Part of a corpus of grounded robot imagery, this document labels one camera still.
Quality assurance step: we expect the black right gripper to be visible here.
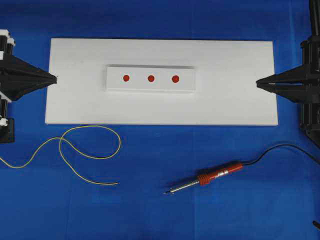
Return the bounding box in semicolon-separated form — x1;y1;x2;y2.
256;36;320;130

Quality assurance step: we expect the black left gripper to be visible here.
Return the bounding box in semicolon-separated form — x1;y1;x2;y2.
0;29;57;125

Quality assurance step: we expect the yellow solder wire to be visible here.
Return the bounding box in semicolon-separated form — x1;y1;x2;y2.
0;125;122;186

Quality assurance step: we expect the red handled soldering iron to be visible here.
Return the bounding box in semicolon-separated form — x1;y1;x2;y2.
164;161;244;195

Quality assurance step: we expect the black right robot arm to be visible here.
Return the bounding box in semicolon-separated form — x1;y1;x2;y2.
256;0;320;133

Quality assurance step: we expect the large white base board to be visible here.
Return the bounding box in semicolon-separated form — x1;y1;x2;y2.
45;38;278;126

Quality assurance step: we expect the blue table cloth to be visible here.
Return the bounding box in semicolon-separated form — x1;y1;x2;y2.
0;0;320;240

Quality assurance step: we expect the small raised white plate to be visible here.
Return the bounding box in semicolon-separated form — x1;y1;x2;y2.
106;65;196;93

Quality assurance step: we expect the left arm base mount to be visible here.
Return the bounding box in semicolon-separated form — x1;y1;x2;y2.
0;118;15;144

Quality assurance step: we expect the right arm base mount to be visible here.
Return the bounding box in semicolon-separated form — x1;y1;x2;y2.
300;124;320;148

